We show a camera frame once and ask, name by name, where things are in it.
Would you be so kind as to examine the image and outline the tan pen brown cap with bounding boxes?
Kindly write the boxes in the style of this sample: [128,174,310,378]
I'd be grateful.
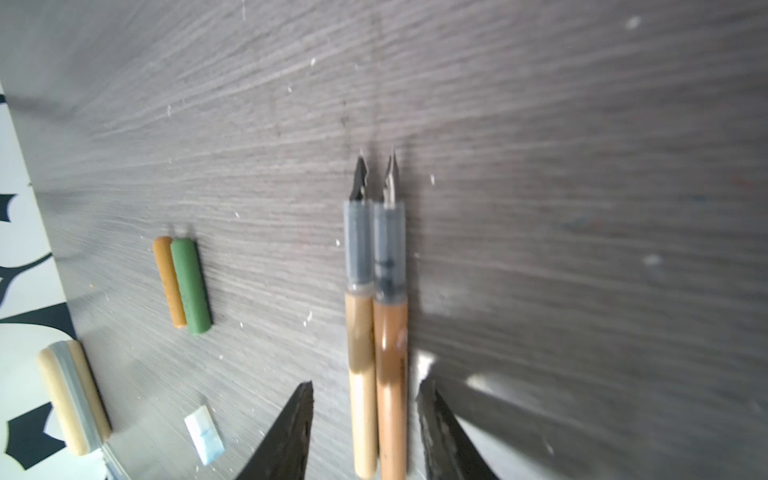
[373,152,408,479]

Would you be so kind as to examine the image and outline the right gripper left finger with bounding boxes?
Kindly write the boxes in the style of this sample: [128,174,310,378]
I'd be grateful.
[236,381,314,480]

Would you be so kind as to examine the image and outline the beige sponge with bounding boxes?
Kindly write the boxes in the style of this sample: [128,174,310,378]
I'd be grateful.
[37,340,112,456]

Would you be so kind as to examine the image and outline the beige fountain pen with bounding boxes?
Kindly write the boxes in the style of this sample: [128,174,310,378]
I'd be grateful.
[343,155,378,479]

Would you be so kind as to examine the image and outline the green pen cap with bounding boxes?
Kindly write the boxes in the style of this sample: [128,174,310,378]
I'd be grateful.
[171,238,212,336]

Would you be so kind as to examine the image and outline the clear blue marker cap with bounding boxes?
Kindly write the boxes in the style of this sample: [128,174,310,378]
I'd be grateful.
[184,405,225,466]

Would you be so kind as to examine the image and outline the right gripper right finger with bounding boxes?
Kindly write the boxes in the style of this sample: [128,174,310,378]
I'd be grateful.
[416,379,498,480]

